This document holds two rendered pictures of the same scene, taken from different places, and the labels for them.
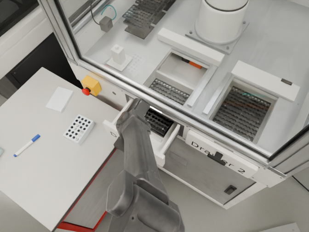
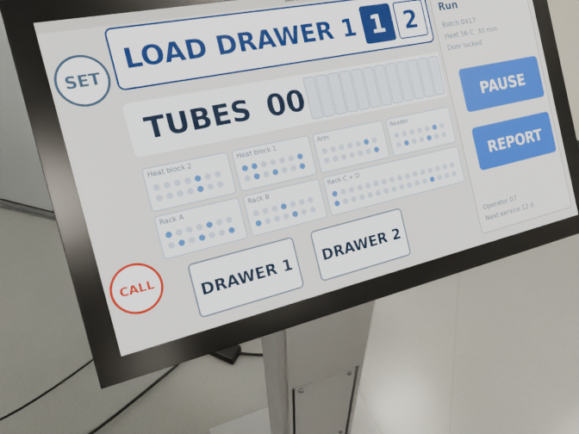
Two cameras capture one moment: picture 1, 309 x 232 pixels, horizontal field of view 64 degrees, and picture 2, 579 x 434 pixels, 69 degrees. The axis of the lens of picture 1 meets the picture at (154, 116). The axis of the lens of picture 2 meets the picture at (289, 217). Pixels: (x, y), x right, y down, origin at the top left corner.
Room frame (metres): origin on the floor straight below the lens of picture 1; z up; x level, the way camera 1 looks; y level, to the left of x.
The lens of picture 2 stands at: (-0.06, -0.34, 1.28)
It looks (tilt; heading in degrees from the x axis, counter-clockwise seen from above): 41 degrees down; 261
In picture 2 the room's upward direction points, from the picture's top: 1 degrees counter-clockwise
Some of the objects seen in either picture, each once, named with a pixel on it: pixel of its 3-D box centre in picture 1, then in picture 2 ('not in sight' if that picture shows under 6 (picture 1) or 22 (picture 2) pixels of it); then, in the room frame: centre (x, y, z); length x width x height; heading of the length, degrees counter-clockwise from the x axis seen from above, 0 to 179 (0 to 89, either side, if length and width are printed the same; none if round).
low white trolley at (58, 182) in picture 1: (71, 160); not in sight; (0.49, 0.52, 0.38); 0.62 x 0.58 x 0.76; 55
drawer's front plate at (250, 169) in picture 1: (219, 153); not in sight; (0.31, -0.25, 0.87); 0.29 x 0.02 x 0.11; 55
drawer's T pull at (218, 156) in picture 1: (217, 157); not in sight; (0.29, -0.23, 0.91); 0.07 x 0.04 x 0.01; 55
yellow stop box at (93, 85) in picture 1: (91, 86); not in sight; (0.67, 0.29, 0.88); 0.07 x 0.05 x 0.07; 55
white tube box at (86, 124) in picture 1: (79, 129); not in sight; (0.50, 0.35, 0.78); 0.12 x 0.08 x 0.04; 150
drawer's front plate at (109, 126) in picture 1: (134, 143); not in sight; (0.38, 0.09, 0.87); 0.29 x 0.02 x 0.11; 55
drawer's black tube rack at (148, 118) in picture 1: (159, 107); not in sight; (0.54, -0.03, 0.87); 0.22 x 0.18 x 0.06; 145
